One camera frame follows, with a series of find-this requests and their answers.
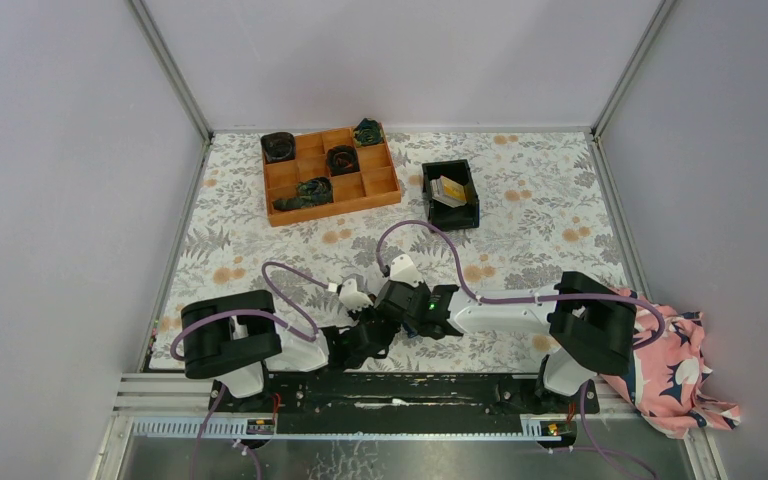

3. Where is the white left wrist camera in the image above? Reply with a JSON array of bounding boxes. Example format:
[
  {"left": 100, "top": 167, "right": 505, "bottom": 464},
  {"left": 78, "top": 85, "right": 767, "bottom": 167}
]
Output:
[{"left": 327, "top": 277, "right": 374, "bottom": 313}]

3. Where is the floral table mat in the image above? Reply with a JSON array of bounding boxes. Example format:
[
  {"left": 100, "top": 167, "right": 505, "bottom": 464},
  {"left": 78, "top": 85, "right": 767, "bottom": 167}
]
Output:
[{"left": 147, "top": 132, "right": 627, "bottom": 370}]

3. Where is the stack of cards in bin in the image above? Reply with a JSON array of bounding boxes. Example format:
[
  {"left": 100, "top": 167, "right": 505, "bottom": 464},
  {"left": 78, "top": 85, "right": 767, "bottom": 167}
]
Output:
[{"left": 430, "top": 176, "right": 468, "bottom": 208}]

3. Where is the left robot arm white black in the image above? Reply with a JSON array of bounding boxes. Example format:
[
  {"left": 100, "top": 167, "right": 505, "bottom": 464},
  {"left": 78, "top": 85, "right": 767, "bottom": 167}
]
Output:
[{"left": 169, "top": 285, "right": 400, "bottom": 411}]

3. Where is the green rolled belt top-right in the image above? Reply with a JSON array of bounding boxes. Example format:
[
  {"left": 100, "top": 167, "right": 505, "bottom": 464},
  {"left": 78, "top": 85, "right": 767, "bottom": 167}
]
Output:
[{"left": 353, "top": 118, "right": 385, "bottom": 147}]

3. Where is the blue leather card holder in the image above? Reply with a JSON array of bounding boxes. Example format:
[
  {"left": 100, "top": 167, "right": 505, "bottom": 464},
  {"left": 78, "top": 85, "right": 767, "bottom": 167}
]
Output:
[{"left": 402, "top": 323, "right": 418, "bottom": 338}]

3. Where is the green rolled belt front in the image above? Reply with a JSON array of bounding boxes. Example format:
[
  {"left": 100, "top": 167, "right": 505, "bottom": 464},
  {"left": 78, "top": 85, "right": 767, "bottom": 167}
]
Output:
[{"left": 272, "top": 177, "right": 334, "bottom": 212}]

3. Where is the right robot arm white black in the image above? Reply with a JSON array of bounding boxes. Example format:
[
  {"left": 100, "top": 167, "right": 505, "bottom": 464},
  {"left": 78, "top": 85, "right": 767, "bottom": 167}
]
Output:
[{"left": 374, "top": 271, "right": 636, "bottom": 412}]

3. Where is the pink patterned cloth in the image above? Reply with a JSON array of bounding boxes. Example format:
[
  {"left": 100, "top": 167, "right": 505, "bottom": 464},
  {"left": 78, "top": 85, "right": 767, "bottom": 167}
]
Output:
[{"left": 602, "top": 305, "right": 741, "bottom": 439}]

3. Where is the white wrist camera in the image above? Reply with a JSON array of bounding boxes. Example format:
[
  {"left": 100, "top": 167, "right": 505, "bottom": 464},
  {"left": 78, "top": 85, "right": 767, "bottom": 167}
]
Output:
[
  {"left": 386, "top": 254, "right": 424, "bottom": 287},
  {"left": 327, "top": 277, "right": 374, "bottom": 313}
]

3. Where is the black plastic card bin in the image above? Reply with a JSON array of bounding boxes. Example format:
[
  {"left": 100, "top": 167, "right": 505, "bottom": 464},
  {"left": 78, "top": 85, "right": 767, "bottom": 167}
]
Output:
[{"left": 421, "top": 159, "right": 480, "bottom": 231}]

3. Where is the black rolled belt centre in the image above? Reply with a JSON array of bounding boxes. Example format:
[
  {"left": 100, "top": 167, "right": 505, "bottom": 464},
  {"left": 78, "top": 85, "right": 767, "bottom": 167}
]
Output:
[{"left": 326, "top": 145, "right": 360, "bottom": 177}]

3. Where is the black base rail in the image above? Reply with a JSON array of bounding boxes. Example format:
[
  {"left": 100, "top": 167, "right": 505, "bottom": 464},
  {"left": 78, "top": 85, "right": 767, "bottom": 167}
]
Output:
[{"left": 218, "top": 372, "right": 600, "bottom": 435}]

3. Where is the orange wooden compartment tray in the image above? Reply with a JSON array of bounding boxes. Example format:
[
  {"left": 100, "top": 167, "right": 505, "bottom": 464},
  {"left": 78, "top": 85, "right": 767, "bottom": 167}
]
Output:
[{"left": 261, "top": 125, "right": 402, "bottom": 227}]

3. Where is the black rolled belt top-left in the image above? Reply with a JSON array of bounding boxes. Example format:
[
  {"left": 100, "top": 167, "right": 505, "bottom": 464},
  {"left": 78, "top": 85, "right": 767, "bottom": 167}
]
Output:
[{"left": 260, "top": 132, "right": 296, "bottom": 164}]

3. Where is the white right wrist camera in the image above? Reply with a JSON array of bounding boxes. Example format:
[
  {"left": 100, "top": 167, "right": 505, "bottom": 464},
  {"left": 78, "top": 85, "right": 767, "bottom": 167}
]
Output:
[{"left": 386, "top": 254, "right": 424, "bottom": 287}]

